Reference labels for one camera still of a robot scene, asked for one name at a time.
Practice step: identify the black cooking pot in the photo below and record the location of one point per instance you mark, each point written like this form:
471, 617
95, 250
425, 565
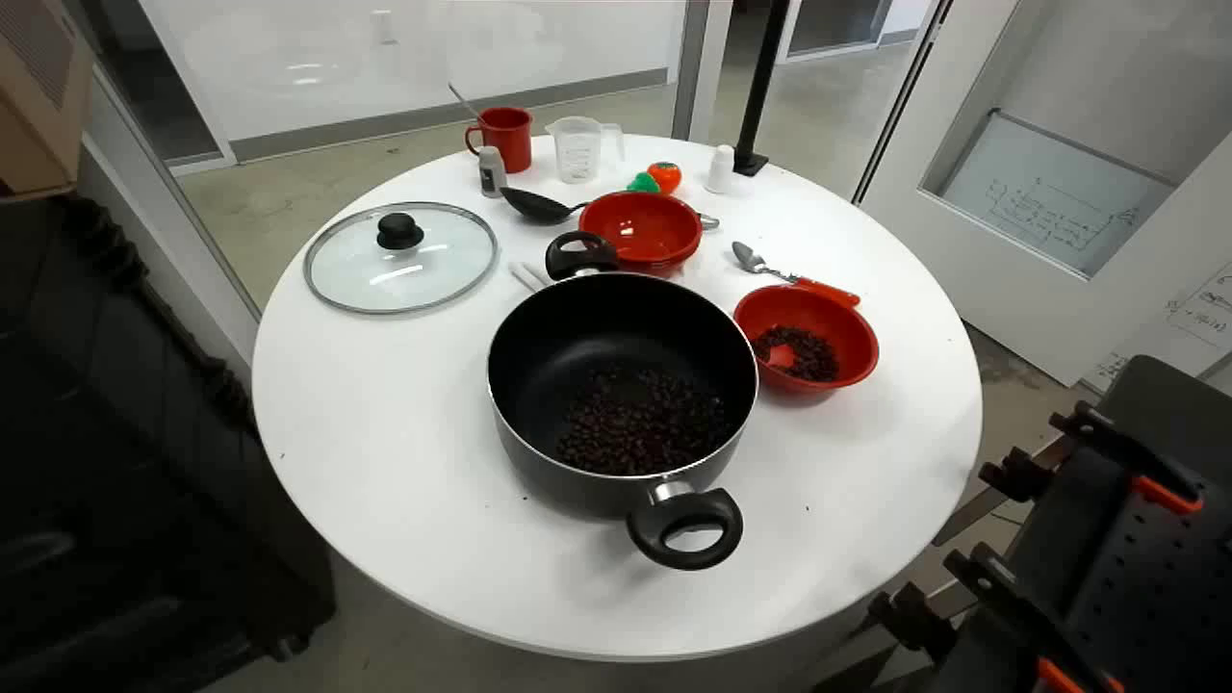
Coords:
600, 333

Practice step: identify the empty red bowl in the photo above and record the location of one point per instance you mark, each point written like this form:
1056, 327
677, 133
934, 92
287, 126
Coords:
640, 230

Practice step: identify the orange bowl with beans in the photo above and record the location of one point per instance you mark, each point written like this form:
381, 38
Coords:
842, 333

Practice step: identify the large coffee bean pile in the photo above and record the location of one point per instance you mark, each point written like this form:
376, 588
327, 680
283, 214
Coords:
636, 420

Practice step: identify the green ball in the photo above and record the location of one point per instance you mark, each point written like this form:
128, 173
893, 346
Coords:
640, 187

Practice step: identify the black ladle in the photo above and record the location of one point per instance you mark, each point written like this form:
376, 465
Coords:
534, 206

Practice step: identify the orange ball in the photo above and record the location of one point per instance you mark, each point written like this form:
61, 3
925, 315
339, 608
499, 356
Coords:
667, 174

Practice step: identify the small coffee bean pile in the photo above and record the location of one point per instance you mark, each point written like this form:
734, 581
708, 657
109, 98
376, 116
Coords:
802, 352

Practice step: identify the clear plastic measuring cup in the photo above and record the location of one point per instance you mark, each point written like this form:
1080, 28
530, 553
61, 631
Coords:
580, 153

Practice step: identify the white shaker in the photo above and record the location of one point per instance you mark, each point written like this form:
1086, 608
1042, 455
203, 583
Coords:
721, 173

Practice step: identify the glass lid black knob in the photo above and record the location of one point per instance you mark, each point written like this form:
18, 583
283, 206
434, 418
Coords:
418, 273

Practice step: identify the small grey shaker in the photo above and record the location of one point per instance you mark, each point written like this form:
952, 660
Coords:
491, 173

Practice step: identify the red mug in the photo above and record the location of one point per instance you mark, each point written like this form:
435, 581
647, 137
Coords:
511, 142

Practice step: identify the black tripod stand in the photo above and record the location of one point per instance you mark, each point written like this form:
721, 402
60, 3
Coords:
760, 92

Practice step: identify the whiteboard panel on door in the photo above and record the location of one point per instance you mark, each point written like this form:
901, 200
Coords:
1053, 195

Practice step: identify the black orange clamp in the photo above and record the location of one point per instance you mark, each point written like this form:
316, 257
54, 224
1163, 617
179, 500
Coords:
1101, 455
1014, 604

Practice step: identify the black perforated workbench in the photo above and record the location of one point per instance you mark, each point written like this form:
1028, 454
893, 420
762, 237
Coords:
1155, 581

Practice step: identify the cardboard box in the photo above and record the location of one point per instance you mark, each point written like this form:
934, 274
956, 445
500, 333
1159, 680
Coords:
33, 98

